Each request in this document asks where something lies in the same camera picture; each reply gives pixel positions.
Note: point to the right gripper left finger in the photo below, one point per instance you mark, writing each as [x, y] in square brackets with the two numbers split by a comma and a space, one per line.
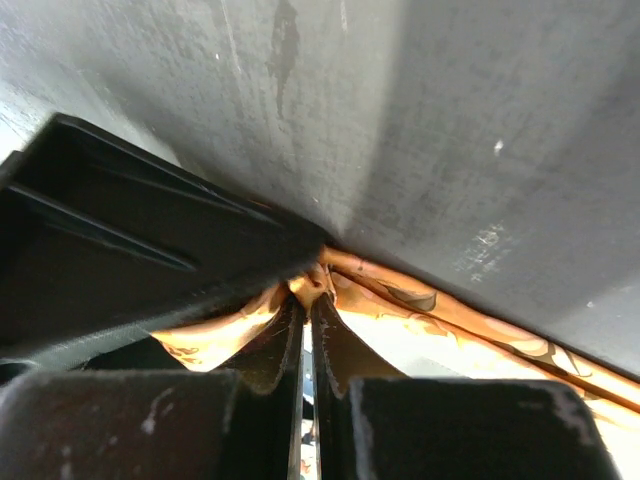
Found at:
[237, 422]

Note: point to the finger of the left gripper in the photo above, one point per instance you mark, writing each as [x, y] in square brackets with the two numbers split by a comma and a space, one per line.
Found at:
[103, 243]

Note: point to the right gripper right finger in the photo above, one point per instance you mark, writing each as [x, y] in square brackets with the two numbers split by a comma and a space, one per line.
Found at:
[375, 423]

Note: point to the orange patterned tie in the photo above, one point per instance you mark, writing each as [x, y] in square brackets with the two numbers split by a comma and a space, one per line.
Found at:
[397, 316]

